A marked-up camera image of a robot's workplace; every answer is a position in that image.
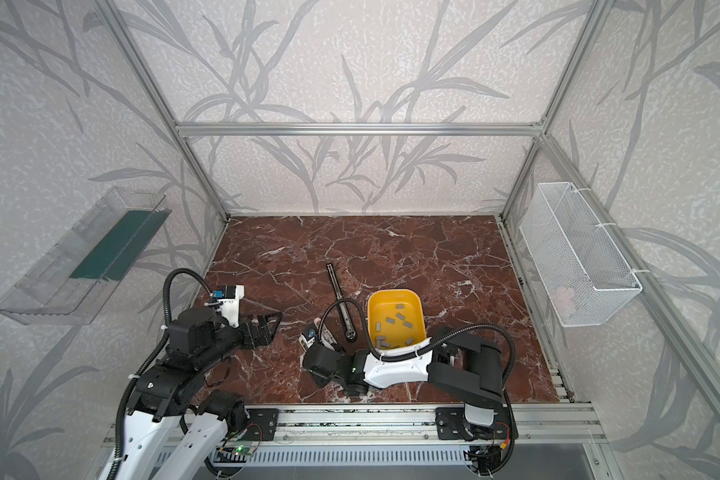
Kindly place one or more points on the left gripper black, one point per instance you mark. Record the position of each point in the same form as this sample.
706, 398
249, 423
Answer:
251, 330

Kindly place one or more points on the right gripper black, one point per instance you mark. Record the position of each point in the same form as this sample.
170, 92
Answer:
311, 342

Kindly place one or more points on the beige mini stapler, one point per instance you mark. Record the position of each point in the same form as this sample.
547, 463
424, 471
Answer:
307, 338

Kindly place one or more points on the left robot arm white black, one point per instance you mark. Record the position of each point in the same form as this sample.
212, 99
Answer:
157, 432

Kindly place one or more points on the yellow plastic tray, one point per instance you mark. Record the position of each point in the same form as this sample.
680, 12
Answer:
382, 305

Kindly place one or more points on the green circuit board left base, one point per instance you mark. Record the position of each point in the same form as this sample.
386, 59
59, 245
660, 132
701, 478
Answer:
235, 453

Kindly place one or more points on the circuit board right base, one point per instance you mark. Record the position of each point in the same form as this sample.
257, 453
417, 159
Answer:
487, 461

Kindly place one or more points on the clear plastic wall bin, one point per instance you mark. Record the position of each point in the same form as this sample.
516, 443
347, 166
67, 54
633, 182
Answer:
72, 282

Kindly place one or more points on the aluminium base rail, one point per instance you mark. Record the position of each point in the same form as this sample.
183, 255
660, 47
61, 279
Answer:
416, 424

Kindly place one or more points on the white wire mesh basket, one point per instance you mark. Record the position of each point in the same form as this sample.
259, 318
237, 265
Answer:
584, 274

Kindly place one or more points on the aluminium frame corner post left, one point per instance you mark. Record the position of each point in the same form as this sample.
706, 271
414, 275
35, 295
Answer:
113, 21

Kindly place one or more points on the aluminium frame corner post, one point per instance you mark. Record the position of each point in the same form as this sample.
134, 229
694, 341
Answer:
594, 22
113, 21

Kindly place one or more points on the aluminium frame back crossbar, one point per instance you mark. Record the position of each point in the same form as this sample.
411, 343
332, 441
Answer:
198, 129

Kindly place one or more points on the aluminium frame corner post right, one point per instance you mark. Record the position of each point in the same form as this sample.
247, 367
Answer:
594, 22

